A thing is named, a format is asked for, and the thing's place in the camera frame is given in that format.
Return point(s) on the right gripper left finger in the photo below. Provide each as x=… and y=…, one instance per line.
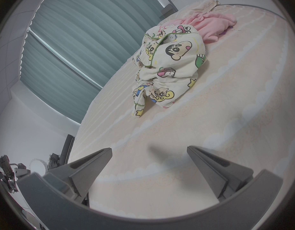
x=89, y=171

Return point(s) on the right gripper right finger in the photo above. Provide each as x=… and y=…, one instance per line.
x=214, y=174

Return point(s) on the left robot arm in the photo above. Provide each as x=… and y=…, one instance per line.
x=4, y=164

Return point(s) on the bed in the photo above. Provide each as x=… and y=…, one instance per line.
x=233, y=92

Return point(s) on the black chest of drawers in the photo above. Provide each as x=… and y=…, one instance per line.
x=68, y=150

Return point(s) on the blue-green curtain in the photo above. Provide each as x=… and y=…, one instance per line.
x=89, y=20
x=53, y=85

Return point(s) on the white printed pyjama top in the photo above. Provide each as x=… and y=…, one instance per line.
x=176, y=63

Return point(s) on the purple garment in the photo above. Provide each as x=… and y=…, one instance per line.
x=224, y=32

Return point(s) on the pink garment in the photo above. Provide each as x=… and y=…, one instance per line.
x=214, y=25

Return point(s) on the cream pillow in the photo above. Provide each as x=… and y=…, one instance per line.
x=205, y=5

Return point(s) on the grey bedside table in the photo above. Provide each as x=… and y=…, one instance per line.
x=167, y=11

